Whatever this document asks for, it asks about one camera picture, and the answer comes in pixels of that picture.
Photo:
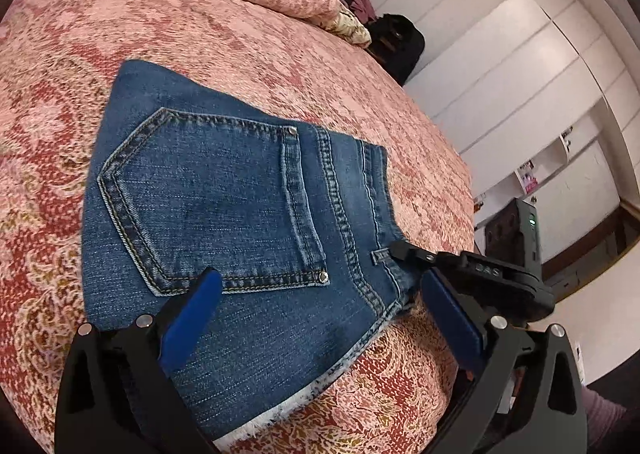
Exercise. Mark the blue denim jeans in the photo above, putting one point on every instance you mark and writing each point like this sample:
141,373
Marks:
296,219

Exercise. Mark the black box with green light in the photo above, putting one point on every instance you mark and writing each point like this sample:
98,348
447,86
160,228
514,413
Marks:
512,236

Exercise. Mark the black bag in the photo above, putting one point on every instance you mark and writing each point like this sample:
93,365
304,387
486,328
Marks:
396,45

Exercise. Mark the white wardrobe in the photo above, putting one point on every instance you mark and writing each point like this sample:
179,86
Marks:
529,92

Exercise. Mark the pink patterned bedspread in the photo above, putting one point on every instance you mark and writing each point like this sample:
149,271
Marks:
59,60

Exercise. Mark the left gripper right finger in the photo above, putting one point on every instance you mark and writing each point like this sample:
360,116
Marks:
525,395

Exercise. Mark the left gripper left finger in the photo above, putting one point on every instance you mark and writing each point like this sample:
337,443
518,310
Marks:
116,393

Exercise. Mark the floral pillow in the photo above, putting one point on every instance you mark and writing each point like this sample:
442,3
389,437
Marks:
347,26

